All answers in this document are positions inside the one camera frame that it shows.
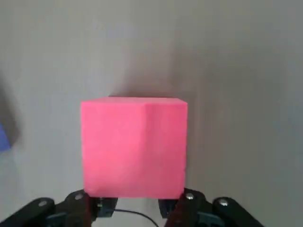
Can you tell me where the thin black cable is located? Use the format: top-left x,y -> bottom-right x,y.
114,209 -> 157,227

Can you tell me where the blue cube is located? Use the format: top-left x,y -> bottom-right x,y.
0,122 -> 12,152

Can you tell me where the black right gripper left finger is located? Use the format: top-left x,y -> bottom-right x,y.
0,190 -> 119,227

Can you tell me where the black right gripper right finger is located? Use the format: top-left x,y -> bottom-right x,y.
158,187 -> 261,227

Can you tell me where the red cube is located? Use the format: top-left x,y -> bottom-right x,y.
80,96 -> 188,199

